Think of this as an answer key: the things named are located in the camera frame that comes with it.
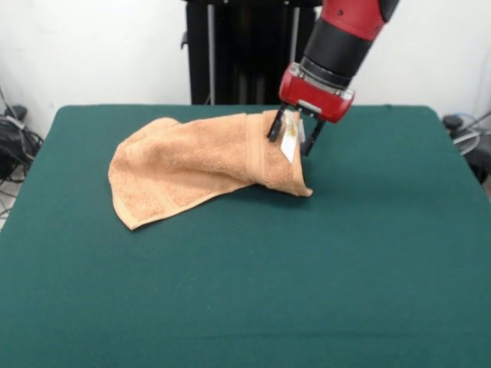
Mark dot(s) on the dark green table cloth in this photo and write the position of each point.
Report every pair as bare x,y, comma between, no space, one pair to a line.
345,268

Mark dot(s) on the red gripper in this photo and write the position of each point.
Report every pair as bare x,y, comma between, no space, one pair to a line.
314,97

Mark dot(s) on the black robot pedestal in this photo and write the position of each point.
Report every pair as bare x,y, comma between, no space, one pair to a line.
245,57

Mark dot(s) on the orange terry towel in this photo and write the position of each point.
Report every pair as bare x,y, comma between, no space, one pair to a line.
192,161

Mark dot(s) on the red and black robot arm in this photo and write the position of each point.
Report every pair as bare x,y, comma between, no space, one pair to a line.
345,38

